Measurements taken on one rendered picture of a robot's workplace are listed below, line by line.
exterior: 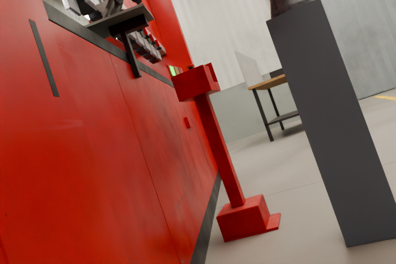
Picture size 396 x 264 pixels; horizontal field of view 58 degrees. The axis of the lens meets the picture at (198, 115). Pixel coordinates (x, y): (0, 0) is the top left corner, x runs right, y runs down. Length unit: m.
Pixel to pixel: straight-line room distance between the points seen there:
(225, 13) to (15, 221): 8.94
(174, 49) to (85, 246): 3.24
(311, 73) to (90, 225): 0.91
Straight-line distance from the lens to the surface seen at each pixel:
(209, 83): 1.58
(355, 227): 1.28
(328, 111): 1.20
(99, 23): 1.37
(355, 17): 8.84
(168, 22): 3.66
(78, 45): 0.93
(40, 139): 0.40
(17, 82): 0.40
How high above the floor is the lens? 0.50
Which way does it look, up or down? 3 degrees up
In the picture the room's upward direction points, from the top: 19 degrees counter-clockwise
